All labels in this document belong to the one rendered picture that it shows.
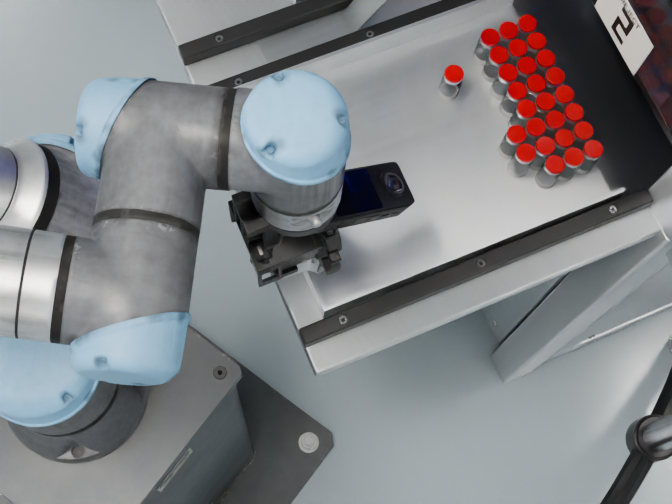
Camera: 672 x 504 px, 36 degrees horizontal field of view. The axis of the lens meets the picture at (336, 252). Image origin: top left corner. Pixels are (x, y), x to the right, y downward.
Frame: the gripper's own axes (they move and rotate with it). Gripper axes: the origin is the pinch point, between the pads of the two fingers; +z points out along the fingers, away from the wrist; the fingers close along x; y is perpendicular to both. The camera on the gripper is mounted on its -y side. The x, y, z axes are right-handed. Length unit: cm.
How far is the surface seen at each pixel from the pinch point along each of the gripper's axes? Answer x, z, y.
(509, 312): 4, 68, -35
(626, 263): 11.0, 16.0, -35.6
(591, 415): 24, 92, -48
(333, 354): 9.7, 3.7, 2.0
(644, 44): -3.8, -12.0, -35.6
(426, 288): 7.5, 1.7, -9.2
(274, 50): -24.1, 3.5, -5.4
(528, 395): 16, 92, -39
